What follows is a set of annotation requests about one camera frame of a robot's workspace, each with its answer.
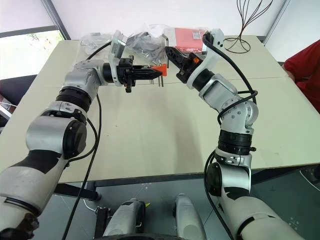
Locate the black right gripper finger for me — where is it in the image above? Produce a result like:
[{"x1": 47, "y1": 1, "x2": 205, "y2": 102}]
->
[
  {"x1": 164, "y1": 46, "x2": 190, "y2": 66},
  {"x1": 165, "y1": 48, "x2": 187, "y2": 73}
]

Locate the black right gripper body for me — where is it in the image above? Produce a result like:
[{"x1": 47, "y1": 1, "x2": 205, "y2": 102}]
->
[{"x1": 175, "y1": 52, "x2": 202, "y2": 84}]

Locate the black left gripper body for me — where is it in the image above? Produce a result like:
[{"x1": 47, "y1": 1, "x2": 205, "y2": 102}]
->
[{"x1": 116, "y1": 56, "x2": 137, "y2": 94}]

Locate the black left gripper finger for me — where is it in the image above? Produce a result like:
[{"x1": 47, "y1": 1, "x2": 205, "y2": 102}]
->
[
  {"x1": 132, "y1": 73, "x2": 163, "y2": 81},
  {"x1": 132, "y1": 65, "x2": 163, "y2": 74}
]

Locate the orange hex key holder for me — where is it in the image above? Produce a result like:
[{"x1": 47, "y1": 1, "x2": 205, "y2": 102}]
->
[{"x1": 151, "y1": 64, "x2": 167, "y2": 76}]

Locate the red and white box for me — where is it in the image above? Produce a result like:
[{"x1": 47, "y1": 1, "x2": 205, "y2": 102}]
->
[{"x1": 163, "y1": 26, "x2": 208, "y2": 55}]

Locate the plastic bag with grey parts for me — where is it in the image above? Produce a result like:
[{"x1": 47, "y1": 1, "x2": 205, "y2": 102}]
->
[{"x1": 124, "y1": 23, "x2": 168, "y2": 66}]

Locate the clear plastic bag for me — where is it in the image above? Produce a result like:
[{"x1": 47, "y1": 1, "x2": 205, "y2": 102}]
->
[{"x1": 79, "y1": 31, "x2": 113, "y2": 55}]

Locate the black chair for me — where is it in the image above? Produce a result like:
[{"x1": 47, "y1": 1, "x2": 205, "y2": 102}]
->
[{"x1": 0, "y1": 74, "x2": 40, "y2": 107}]

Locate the person in red clothing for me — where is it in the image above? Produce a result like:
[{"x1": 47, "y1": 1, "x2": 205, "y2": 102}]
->
[{"x1": 284, "y1": 38, "x2": 320, "y2": 113}]

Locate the silver grey rounded robot leg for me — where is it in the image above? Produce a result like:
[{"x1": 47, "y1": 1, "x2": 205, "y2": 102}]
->
[
  {"x1": 172, "y1": 193, "x2": 207, "y2": 238},
  {"x1": 102, "y1": 198, "x2": 146, "y2": 237}
]

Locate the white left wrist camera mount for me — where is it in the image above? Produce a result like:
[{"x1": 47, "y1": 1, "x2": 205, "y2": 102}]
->
[{"x1": 107, "y1": 29, "x2": 127, "y2": 88}]

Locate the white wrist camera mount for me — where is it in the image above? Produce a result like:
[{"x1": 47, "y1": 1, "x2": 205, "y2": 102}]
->
[
  {"x1": 107, "y1": 29, "x2": 127, "y2": 88},
  {"x1": 186, "y1": 28, "x2": 225, "y2": 90}
]

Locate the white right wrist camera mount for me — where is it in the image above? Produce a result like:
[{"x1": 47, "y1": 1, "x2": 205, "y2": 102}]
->
[{"x1": 186, "y1": 28, "x2": 225, "y2": 90}]

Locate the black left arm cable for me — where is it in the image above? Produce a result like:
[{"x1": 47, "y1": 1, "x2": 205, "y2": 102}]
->
[{"x1": 61, "y1": 41, "x2": 113, "y2": 240}]

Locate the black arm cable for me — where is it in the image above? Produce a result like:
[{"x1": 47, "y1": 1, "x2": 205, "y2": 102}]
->
[
  {"x1": 61, "y1": 41, "x2": 113, "y2": 240},
  {"x1": 202, "y1": 32, "x2": 259, "y2": 240}
]

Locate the brown wire stand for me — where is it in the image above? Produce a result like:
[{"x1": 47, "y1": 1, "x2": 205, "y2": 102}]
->
[{"x1": 223, "y1": 0, "x2": 275, "y2": 54}]

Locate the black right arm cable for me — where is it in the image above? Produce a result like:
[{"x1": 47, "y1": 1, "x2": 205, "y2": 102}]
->
[{"x1": 202, "y1": 32, "x2": 259, "y2": 240}]

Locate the dark table frame bar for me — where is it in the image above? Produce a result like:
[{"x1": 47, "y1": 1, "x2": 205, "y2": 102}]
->
[{"x1": 53, "y1": 182, "x2": 102, "y2": 201}]

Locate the black bracket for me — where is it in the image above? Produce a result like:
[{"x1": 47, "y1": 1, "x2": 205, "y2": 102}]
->
[{"x1": 94, "y1": 206, "x2": 112, "y2": 238}]

